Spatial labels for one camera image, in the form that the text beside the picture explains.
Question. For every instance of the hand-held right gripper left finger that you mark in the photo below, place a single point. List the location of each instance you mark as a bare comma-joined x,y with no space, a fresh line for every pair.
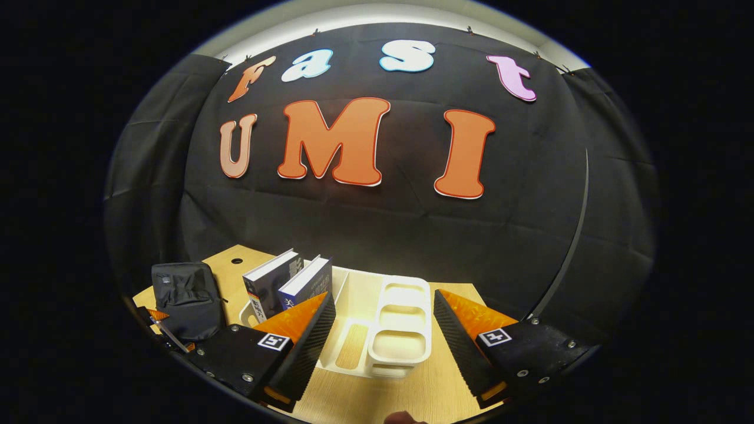
309,347

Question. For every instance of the dark grey book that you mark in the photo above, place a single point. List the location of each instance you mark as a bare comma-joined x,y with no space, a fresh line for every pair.
271,282

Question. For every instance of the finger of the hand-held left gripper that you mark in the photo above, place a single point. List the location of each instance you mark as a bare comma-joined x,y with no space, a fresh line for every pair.
158,315

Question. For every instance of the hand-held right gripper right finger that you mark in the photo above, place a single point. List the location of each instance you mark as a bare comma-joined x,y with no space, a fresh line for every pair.
465,353

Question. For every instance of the white bookshelf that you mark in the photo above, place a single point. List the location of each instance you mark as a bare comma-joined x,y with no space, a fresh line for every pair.
400,347

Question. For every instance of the blue book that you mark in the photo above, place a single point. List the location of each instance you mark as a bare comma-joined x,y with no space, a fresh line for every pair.
306,285

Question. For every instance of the black schoolbag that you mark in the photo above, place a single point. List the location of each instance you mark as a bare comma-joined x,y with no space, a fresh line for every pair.
188,300

